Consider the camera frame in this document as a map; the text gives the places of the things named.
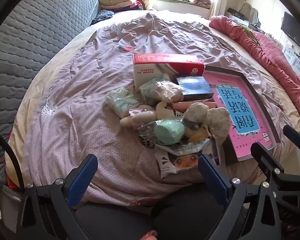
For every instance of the red cloth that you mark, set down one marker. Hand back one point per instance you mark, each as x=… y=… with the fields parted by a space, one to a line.
x=12 y=183

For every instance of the lilac patterned quilt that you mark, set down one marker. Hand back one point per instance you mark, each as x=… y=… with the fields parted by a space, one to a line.
x=90 y=85

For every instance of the pink framed board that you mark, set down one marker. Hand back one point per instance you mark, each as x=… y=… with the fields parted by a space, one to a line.
x=223 y=72

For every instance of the pink book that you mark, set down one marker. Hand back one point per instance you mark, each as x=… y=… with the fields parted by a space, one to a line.
x=220 y=87

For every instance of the orange wrapped stick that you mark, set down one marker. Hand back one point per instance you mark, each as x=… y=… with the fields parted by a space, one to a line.
x=190 y=105

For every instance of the bedding on window sill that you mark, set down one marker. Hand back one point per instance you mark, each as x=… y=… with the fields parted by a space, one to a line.
x=200 y=1

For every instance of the black flat television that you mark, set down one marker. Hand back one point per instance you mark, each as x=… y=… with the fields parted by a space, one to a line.
x=293 y=27

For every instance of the white cabinet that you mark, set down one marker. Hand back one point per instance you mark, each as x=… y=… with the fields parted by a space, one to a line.
x=293 y=60

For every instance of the green yellow cloth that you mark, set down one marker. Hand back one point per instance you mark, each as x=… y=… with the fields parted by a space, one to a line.
x=248 y=33

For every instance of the cream plush bunny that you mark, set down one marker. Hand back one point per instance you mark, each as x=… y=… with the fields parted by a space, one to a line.
x=217 y=122

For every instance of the white cartoon snack bag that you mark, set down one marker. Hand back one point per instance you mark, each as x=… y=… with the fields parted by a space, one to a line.
x=180 y=160

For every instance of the beige toy in clear bag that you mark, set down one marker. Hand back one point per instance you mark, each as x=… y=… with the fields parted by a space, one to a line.
x=168 y=91

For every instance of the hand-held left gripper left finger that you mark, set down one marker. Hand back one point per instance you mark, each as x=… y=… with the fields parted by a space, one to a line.
x=82 y=177

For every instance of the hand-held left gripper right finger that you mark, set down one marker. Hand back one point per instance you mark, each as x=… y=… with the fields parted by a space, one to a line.
x=212 y=177

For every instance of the small cream plush toy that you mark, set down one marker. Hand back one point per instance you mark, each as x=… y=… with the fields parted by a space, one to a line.
x=140 y=116

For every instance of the green ball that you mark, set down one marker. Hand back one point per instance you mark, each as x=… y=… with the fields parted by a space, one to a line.
x=168 y=131

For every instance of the red white tissue box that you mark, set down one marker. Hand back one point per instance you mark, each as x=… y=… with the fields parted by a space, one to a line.
x=165 y=62

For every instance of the pile of folded clothes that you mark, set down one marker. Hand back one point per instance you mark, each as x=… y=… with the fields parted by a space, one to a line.
x=115 y=0

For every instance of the pink comforter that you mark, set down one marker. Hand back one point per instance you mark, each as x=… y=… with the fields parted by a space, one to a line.
x=265 y=52

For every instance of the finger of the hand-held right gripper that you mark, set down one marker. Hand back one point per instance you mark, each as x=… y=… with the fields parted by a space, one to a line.
x=262 y=155
x=295 y=135

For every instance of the person's dark pants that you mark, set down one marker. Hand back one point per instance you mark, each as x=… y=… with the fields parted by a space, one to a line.
x=115 y=220

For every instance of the dark patterned cloth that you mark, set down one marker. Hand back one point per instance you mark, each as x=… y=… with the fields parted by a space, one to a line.
x=102 y=16

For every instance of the dark blue box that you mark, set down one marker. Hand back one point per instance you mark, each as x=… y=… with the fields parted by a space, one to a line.
x=195 y=87

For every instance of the grey round-backed chair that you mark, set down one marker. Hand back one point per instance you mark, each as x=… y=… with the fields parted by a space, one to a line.
x=248 y=11

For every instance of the cream bedsheet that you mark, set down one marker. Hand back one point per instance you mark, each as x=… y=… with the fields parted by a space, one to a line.
x=230 y=40

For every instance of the green white tissue pack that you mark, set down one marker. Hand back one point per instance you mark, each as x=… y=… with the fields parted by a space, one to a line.
x=122 y=101
x=150 y=88

